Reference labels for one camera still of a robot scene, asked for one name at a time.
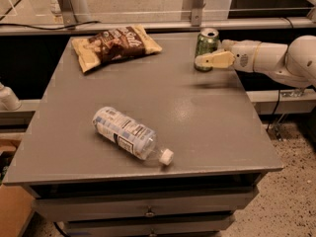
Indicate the clear plastic water bottle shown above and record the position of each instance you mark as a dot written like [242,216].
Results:
[130,135]

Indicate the metal bracket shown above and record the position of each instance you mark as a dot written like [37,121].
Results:
[67,12]
[192,11]

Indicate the green soda can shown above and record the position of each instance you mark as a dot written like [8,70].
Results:
[207,41]

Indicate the metal bracket centre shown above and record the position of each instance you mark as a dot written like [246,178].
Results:
[192,11]

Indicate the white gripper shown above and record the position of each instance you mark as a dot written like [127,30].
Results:
[244,55]

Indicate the grey drawer cabinet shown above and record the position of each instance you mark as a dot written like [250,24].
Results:
[97,189]

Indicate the cardboard box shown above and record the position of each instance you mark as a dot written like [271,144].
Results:
[15,203]

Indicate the brown chip bag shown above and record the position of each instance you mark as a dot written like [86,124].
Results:
[114,44]

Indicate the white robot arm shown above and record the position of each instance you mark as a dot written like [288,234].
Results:
[293,65]

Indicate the white pipe at left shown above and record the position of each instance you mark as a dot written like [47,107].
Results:
[8,98]

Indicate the metal bracket left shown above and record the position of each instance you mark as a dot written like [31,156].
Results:
[67,12]

